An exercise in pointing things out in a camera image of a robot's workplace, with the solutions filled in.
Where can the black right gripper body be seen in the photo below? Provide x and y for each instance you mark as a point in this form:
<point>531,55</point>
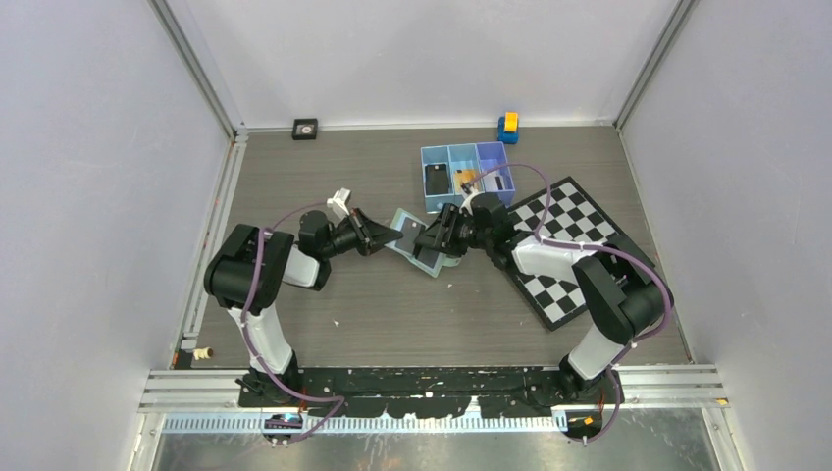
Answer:
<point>463,231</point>

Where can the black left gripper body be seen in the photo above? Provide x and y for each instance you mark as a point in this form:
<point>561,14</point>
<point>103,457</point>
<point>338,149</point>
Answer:
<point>348,233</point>

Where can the dark grey card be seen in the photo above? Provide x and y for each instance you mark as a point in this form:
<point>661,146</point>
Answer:
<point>410,229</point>

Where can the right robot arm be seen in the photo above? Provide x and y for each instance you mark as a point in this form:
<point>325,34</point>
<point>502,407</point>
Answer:
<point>626,298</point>

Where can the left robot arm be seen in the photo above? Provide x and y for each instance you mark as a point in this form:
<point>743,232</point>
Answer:
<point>252,264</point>

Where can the orange card in tray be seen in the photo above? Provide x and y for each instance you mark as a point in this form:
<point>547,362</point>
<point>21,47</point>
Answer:
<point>461,177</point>

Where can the black card in tray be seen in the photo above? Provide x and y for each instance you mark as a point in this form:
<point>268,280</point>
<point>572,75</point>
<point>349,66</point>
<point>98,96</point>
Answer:
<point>437,180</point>

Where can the card in purple compartment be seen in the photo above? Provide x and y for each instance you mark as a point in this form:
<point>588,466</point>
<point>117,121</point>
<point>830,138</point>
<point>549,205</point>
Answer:
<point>496,182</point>

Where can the blue three-compartment tray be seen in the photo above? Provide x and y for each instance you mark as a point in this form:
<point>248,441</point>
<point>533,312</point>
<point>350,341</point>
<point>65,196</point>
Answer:
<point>480,156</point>

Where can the small black square box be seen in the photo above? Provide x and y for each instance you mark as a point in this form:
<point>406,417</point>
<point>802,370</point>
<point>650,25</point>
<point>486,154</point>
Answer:
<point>304,129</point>

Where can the black white checkerboard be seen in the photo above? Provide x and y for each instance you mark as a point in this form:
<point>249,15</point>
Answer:
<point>568,214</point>

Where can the blue yellow toy block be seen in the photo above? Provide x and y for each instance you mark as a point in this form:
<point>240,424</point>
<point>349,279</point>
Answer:
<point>508,128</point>

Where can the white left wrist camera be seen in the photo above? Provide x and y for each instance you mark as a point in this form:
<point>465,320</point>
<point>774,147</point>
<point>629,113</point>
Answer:
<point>338,204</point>

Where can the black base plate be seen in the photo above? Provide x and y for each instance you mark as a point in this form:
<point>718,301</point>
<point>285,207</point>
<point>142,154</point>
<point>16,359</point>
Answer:
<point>433,392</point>

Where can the aluminium frame rail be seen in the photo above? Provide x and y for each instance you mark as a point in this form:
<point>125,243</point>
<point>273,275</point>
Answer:
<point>663,386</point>

